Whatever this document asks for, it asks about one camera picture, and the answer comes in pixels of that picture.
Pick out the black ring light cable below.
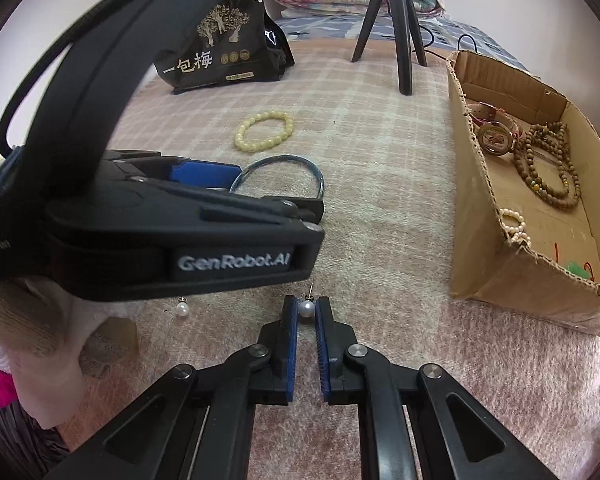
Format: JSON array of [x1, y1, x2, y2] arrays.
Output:
[[420, 19, 487, 57]]

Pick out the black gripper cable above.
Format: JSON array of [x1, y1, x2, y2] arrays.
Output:
[[0, 35, 81, 155]]

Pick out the brown wooden bead necklace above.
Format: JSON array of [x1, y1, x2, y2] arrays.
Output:
[[511, 121, 582, 211]]

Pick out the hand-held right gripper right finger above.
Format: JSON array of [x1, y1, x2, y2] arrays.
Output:
[[315, 296, 561, 480]]

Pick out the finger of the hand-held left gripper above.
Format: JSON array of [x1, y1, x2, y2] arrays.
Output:
[[125, 176, 326, 228], [105, 149, 244, 193]]

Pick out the pink strap wristwatch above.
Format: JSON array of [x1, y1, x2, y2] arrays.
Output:
[[466, 101, 524, 157]]

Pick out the green bangle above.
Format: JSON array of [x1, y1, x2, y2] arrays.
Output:
[[228, 155, 326, 206]]

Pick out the red string green pendant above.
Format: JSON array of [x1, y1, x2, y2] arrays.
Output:
[[551, 241, 600, 282]]

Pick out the black printed snack bag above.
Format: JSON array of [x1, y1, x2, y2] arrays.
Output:
[[156, 0, 296, 96]]

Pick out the person's left forearm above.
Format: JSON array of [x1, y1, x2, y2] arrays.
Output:
[[0, 280, 142, 432]]

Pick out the white pearl bracelet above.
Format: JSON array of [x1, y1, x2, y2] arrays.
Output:
[[500, 207, 532, 249]]

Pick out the blue patterned bedsheet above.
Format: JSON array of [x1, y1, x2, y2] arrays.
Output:
[[275, 12, 531, 81]]

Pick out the cardboard box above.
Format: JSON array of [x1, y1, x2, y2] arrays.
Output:
[[445, 50, 600, 336]]

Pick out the yellow bead bracelet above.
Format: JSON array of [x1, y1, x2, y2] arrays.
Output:
[[234, 111, 295, 152]]

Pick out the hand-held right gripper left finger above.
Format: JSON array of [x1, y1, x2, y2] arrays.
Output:
[[45, 296, 301, 480]]

